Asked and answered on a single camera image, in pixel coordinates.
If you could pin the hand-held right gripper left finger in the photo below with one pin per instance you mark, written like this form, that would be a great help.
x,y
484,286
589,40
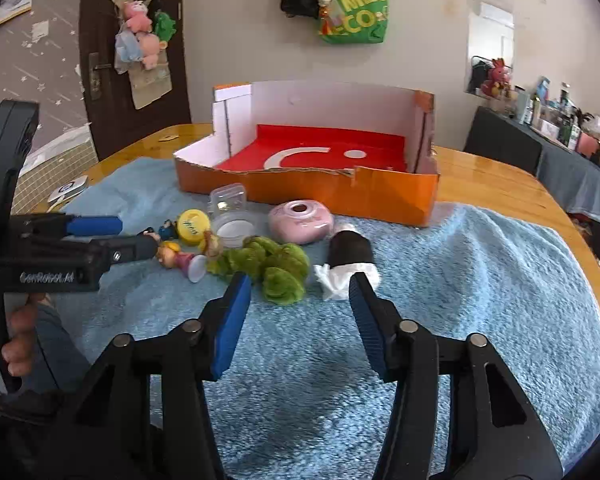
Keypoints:
x,y
232,325

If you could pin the cloth-covered side table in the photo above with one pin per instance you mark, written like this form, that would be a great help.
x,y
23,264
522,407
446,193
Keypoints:
x,y
505,145

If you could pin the person's blue clothing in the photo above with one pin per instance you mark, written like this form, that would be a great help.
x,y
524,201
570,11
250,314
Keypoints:
x,y
60,350

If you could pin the black roll with white tissue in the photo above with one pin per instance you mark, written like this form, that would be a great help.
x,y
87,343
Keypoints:
x,y
350,250

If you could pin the large green chenille toy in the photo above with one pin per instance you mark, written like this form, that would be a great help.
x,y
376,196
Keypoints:
x,y
275,255

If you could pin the dark brown door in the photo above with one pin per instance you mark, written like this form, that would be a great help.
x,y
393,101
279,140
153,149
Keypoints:
x,y
105,125

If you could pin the green shopping bag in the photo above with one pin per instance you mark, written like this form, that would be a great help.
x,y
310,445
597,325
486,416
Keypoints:
x,y
355,20

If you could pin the blond girl figurine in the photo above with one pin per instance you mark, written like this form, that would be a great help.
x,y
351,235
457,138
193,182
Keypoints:
x,y
182,260

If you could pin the cluttered side table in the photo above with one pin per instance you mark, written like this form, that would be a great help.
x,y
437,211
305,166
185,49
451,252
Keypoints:
x,y
560,120

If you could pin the white grid-pattern panel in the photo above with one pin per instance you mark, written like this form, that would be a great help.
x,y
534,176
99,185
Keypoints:
x,y
55,165

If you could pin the pink plush pig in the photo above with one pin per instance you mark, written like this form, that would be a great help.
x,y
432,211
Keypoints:
x,y
150,50

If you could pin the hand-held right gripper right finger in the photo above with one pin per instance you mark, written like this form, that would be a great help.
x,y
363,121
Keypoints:
x,y
367,330

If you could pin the yellow bottle cap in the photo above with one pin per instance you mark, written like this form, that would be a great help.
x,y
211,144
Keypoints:
x,y
192,225

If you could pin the small green chenille toy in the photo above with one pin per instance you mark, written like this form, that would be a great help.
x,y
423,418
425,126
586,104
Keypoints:
x,y
282,285

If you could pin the wall mirror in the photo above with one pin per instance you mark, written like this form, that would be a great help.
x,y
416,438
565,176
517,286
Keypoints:
x,y
490,35

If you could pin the pink rabbit plush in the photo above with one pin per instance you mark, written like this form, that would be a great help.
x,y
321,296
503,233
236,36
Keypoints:
x,y
497,77

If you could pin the dark-haired boy figurine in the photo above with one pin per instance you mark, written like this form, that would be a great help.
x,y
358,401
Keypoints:
x,y
167,230

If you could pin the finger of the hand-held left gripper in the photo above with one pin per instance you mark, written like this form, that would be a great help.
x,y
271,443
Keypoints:
x,y
95,226
130,249

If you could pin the pink plush bear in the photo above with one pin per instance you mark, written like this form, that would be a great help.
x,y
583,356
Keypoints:
x,y
135,16

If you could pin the person's left hand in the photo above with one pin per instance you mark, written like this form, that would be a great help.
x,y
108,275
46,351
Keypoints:
x,y
20,340

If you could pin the small wooden piece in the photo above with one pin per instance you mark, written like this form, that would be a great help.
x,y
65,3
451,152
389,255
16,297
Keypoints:
x,y
168,137

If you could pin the white paper sticker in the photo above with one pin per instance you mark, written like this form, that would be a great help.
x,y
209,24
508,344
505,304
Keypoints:
x,y
40,30

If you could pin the red printed paper liner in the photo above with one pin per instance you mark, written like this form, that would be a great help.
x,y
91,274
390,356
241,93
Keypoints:
x,y
305,135

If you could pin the green plush toy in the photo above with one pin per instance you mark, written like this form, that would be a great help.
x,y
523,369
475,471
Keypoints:
x,y
165,25

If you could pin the orange cardboard box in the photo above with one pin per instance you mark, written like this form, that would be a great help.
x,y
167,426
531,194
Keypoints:
x,y
330,195

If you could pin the blue fluffy towel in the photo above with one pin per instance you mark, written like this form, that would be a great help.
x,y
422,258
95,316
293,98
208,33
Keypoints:
x,y
305,410

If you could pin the brown-haired small doll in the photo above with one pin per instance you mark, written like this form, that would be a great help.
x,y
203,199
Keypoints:
x,y
214,245

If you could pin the pink round device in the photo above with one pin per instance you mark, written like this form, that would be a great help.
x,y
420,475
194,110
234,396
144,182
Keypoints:
x,y
300,222

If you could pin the white flat device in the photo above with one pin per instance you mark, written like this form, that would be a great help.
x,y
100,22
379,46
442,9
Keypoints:
x,y
67,190

